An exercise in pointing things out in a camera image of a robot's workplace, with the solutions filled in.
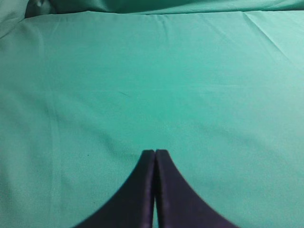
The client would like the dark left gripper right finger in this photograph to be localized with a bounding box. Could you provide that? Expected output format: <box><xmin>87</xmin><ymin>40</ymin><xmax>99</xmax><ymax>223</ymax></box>
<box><xmin>154</xmin><ymin>150</ymin><xmax>235</xmax><ymax>228</ymax></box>

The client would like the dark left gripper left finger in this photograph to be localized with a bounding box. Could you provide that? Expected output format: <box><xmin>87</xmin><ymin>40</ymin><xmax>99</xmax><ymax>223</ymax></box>
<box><xmin>76</xmin><ymin>150</ymin><xmax>155</xmax><ymax>228</ymax></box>

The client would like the green cloth backdrop and cover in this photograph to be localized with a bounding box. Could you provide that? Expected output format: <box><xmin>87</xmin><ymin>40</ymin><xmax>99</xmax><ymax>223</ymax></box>
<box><xmin>0</xmin><ymin>0</ymin><xmax>304</xmax><ymax>228</ymax></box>

